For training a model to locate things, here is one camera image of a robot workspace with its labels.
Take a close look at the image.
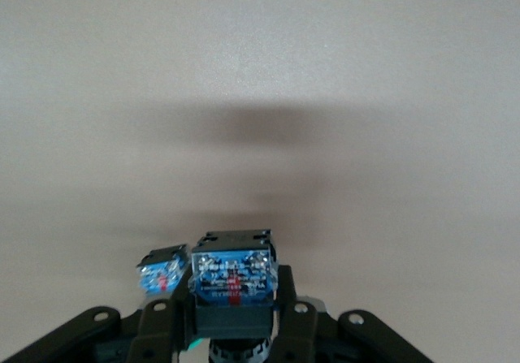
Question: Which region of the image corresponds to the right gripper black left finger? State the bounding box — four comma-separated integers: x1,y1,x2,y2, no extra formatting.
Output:
128,272,195,363

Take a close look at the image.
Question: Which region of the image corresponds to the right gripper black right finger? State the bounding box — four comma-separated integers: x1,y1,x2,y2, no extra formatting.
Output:
275,265,319,363

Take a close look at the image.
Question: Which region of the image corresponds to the red mushroom push button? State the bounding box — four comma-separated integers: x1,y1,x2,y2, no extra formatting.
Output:
187,228,280,363

